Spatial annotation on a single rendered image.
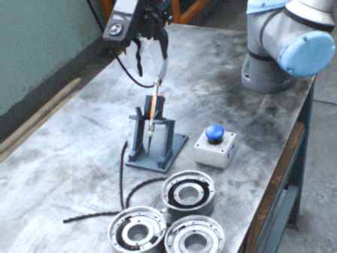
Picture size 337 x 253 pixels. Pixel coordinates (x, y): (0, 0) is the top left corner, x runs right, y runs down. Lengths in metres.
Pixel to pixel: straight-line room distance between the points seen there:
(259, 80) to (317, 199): 0.95
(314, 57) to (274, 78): 0.19
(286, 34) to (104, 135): 0.48
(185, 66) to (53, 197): 0.56
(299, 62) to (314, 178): 1.15
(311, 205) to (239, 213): 1.12
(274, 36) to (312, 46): 0.09
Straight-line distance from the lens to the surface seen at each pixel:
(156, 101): 0.89
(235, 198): 0.84
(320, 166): 2.10
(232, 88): 1.15
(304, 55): 0.94
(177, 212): 0.79
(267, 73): 1.10
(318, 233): 1.82
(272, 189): 1.21
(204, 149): 0.88
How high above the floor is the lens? 1.42
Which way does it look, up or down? 43 degrees down
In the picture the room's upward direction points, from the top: 6 degrees counter-clockwise
